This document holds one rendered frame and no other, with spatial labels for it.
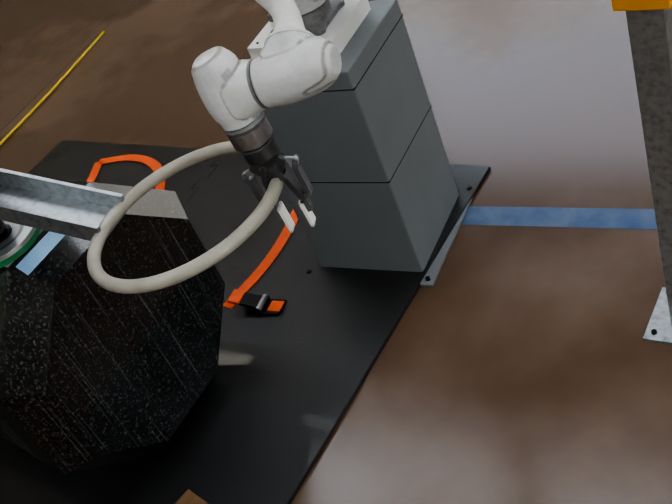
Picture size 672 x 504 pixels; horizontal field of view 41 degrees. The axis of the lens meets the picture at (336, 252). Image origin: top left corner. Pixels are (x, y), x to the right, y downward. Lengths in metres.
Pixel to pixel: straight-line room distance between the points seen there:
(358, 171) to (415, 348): 0.57
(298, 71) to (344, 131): 0.98
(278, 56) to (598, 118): 1.92
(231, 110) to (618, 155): 1.79
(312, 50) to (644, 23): 0.73
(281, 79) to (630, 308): 1.39
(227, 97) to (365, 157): 1.01
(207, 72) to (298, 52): 0.18
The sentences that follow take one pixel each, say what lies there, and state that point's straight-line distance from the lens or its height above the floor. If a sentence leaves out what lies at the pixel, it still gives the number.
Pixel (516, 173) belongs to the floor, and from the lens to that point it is 3.30.
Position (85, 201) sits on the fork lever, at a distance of 2.28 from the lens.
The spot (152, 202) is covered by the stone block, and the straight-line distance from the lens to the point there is 2.67.
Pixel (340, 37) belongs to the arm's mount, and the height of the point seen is 0.84.
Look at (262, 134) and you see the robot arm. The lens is 1.85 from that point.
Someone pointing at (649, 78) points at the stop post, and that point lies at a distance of 2.13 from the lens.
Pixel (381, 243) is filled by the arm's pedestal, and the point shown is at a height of 0.14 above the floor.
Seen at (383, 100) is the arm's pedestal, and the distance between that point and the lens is 2.73.
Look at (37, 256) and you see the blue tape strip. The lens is 2.44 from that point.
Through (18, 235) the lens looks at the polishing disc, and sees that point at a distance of 2.46.
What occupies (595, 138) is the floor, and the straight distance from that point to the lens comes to 3.38.
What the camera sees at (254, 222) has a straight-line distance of 1.84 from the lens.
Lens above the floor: 1.98
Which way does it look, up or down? 38 degrees down
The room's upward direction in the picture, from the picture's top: 24 degrees counter-clockwise
